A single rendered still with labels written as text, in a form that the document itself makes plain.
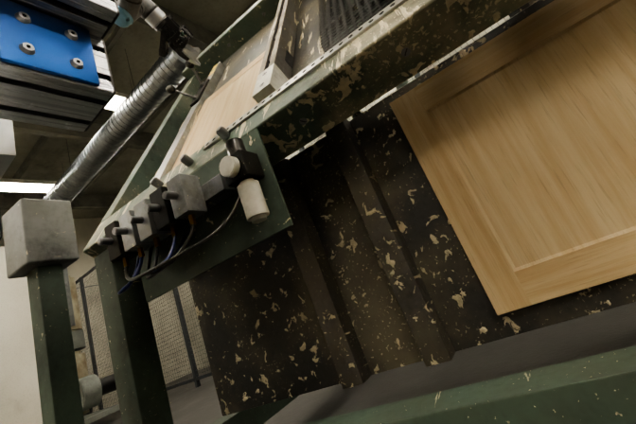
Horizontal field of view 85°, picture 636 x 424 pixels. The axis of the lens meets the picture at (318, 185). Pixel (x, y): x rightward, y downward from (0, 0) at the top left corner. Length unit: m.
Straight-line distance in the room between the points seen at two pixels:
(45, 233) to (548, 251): 1.20
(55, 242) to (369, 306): 0.85
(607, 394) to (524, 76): 0.59
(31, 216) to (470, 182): 1.11
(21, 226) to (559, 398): 1.19
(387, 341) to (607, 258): 0.49
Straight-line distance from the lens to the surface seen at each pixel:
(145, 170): 1.52
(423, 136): 0.89
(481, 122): 0.88
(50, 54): 0.50
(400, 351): 0.96
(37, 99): 0.51
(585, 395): 0.68
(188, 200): 0.79
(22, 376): 4.53
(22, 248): 1.16
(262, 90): 0.90
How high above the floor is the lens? 0.41
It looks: 17 degrees up
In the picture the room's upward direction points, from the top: 22 degrees counter-clockwise
